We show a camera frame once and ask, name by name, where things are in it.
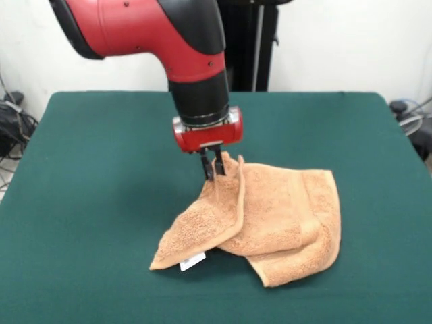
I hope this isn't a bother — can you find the dark green table cloth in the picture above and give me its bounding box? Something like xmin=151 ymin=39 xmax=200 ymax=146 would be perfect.
xmin=0 ymin=90 xmax=432 ymax=324

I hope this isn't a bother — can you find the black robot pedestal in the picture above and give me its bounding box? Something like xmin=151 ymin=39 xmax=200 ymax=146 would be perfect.
xmin=215 ymin=0 xmax=281 ymax=92

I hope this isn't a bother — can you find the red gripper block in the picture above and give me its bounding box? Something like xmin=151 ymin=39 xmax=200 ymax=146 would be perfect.
xmin=172 ymin=106 xmax=244 ymax=182

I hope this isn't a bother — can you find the tan terry towel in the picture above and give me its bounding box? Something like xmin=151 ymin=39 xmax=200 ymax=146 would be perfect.
xmin=149 ymin=151 xmax=342 ymax=288

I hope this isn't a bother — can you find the small black plug box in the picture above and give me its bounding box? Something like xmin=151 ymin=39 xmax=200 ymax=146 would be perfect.
xmin=389 ymin=100 xmax=410 ymax=114

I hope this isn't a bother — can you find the black cable bundle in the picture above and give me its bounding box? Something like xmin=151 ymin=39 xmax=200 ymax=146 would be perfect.
xmin=0 ymin=90 xmax=40 ymax=163

